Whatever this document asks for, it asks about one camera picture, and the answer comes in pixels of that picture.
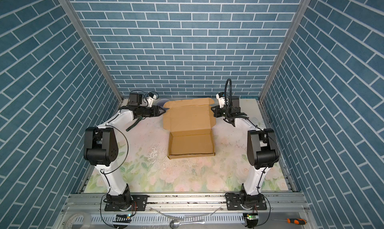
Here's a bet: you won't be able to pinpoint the orange handled screwdriver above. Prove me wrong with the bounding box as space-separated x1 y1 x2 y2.
273 218 307 225

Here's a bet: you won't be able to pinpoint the aluminium corner post right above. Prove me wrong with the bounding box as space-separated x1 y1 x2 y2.
258 0 317 102

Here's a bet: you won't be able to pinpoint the lavender ceramic cup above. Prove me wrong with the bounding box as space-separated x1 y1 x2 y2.
156 98 170 107

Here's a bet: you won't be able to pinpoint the aluminium corner post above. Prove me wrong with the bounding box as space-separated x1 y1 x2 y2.
258 0 317 102
58 0 124 103

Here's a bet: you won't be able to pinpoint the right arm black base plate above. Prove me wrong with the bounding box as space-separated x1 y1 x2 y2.
224 193 267 211

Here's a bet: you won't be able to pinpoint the brown cardboard box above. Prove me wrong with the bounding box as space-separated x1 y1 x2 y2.
163 98 216 159

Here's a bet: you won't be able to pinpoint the metal spoon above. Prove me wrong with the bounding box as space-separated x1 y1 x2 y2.
169 219 206 229

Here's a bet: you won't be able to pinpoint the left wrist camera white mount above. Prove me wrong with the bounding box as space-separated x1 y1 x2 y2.
146 91 159 107

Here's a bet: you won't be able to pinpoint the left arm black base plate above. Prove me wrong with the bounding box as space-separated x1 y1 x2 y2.
103 194 149 212

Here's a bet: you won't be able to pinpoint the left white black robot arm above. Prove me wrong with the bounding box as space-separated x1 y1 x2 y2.
84 90 166 202

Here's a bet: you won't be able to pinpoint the green handled pliers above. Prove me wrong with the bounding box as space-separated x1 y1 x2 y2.
126 117 143 132

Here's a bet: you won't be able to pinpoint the clear tape roll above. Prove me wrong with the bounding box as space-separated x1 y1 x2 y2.
64 212 92 229

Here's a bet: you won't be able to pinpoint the aluminium corner post left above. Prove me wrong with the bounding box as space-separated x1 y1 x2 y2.
58 0 124 103

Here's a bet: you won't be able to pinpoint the clear plastic strip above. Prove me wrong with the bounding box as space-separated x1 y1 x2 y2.
150 207 222 221

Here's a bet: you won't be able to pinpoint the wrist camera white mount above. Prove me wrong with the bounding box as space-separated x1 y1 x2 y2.
216 92 226 108
146 91 159 107

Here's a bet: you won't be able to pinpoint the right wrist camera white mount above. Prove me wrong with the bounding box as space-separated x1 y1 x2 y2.
216 92 226 108

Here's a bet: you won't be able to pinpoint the aluminium front rail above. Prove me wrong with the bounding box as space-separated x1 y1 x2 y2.
63 192 310 213

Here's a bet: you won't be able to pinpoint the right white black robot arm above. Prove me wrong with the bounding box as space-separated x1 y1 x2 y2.
211 92 280 202

